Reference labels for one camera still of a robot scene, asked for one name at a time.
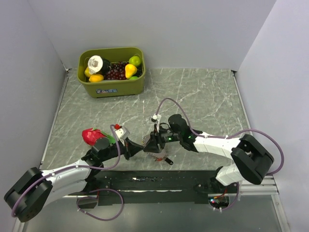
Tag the red dragon fruit toy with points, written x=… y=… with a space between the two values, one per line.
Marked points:
x=91 y=135

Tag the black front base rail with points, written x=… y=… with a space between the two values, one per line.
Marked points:
x=155 y=187

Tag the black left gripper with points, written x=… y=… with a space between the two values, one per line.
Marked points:
x=130 y=148

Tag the yellow pear toy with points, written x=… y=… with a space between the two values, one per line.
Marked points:
x=130 y=70

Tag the dark red grape bunch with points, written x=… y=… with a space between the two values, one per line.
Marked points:
x=117 y=72

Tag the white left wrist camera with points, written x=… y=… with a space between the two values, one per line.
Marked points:
x=121 y=132

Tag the olive green plastic tub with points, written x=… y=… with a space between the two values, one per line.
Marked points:
x=108 y=88

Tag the green apple toy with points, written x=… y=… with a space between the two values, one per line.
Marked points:
x=135 y=60

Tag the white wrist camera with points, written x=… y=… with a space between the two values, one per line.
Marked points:
x=121 y=132
x=156 y=120

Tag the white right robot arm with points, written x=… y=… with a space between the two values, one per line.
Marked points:
x=251 y=160

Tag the yellow lemon toy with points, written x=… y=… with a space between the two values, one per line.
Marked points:
x=96 y=78

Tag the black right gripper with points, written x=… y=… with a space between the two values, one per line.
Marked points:
x=152 y=145

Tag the white black cylinder toy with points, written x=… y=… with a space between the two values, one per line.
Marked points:
x=97 y=64

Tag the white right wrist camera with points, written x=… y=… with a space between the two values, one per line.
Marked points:
x=156 y=120

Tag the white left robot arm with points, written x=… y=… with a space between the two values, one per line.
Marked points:
x=36 y=188

